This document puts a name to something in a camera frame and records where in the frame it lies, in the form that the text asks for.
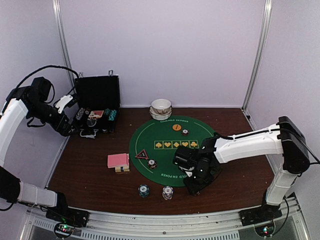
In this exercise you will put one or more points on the upper white ceramic bowl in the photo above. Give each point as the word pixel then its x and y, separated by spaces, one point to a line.
pixel 161 105

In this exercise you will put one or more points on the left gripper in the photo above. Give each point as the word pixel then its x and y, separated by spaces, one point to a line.
pixel 57 127

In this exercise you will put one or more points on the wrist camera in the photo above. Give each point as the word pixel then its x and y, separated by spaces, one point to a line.
pixel 186 158
pixel 67 101

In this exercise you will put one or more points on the teal chip stack in case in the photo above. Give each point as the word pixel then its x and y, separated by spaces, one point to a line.
pixel 112 115

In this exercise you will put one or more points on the cards in case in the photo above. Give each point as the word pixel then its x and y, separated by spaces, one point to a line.
pixel 96 114

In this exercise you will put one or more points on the white ceramic bowl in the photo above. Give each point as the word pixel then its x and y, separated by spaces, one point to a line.
pixel 161 105
pixel 160 117

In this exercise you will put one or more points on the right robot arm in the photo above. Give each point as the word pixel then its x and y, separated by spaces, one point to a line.
pixel 282 138

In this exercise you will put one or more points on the black poker chip case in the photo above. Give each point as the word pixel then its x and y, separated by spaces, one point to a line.
pixel 97 93

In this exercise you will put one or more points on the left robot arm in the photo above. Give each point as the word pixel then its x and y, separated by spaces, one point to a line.
pixel 31 102

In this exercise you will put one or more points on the left aluminium post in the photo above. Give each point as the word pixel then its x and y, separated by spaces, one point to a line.
pixel 60 27

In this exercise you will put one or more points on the orange round button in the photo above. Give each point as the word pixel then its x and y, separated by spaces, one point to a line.
pixel 176 127

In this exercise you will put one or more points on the light blue chip stack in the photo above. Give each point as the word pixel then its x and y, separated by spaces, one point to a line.
pixel 167 192

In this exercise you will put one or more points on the aluminium post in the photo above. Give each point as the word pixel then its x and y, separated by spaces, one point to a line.
pixel 264 31
pixel 60 27

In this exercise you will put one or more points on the lower white ceramic bowl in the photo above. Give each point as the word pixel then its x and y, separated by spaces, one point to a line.
pixel 160 117

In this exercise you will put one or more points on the black red triangle all-in marker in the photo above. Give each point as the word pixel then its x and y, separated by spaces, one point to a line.
pixel 142 155

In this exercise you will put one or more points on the pink playing card deck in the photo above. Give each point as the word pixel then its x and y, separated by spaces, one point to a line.
pixel 112 160

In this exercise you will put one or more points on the gold blue card box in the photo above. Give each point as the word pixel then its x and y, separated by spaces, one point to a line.
pixel 123 168

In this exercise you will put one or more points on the right aluminium post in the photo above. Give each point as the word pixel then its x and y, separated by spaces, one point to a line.
pixel 264 31

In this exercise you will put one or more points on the aluminium front rail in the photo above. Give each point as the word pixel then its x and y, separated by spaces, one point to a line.
pixel 224 225

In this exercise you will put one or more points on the dark blue chip stack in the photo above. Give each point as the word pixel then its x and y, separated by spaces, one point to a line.
pixel 143 190

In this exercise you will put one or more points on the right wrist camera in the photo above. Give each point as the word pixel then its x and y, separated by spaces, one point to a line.
pixel 186 158

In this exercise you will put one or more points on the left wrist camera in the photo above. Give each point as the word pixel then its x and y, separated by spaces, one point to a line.
pixel 67 101

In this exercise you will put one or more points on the clear dealer puck in case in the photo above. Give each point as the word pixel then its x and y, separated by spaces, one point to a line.
pixel 91 122

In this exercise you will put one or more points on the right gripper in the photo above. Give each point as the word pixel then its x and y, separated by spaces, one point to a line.
pixel 194 189

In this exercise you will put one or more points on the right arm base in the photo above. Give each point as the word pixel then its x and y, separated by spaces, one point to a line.
pixel 263 221

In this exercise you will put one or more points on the round green poker mat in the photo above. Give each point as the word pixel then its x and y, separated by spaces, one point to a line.
pixel 160 142

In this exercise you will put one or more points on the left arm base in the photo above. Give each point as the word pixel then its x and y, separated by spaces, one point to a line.
pixel 67 223

